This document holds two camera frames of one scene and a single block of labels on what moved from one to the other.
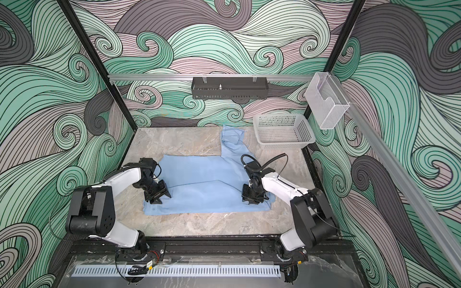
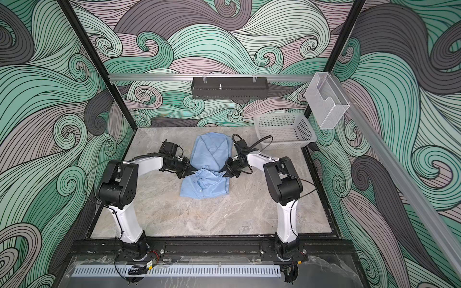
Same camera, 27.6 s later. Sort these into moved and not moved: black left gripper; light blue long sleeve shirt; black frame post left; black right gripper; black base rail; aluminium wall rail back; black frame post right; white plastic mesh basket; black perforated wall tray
Moved: black left gripper; black right gripper; light blue long sleeve shirt
Not moved: black perforated wall tray; aluminium wall rail back; black frame post left; black base rail; black frame post right; white plastic mesh basket
